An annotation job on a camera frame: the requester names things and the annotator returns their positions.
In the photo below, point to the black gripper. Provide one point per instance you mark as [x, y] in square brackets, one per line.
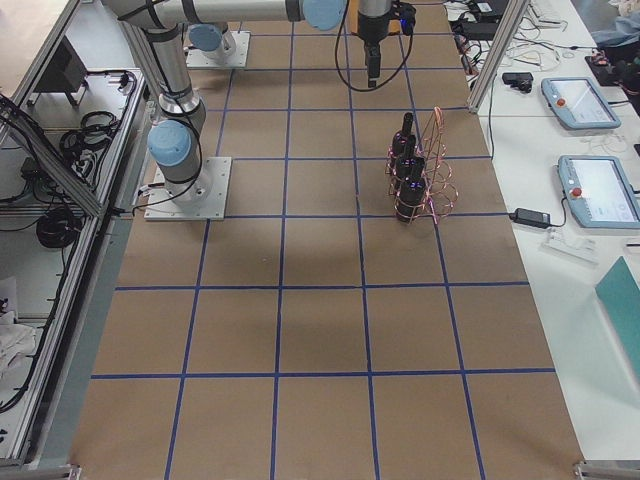
[371, 30]

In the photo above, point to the dark wine bottle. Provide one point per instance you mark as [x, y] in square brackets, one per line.
[405, 161]
[411, 193]
[400, 138]

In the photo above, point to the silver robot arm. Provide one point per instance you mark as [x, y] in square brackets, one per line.
[213, 41]
[159, 22]

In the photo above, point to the black handheld device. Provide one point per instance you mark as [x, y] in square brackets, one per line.
[520, 81]

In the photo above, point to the far teach pendant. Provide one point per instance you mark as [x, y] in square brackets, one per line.
[578, 103]

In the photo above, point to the teach pendant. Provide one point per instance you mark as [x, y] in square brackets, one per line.
[578, 103]
[598, 192]

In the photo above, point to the black power adapter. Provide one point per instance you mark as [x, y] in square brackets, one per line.
[531, 218]

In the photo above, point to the near teach pendant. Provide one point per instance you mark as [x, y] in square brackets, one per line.
[598, 192]

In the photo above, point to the clear acrylic stand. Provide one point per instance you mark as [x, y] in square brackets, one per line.
[579, 248]

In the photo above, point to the teal board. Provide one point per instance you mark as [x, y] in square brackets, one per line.
[618, 291]

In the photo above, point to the copper wire bottle basket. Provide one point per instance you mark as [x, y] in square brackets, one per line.
[440, 194]

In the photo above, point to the aluminium frame post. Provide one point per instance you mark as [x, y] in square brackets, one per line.
[506, 30]

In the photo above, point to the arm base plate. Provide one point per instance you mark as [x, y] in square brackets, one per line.
[206, 199]
[196, 61]

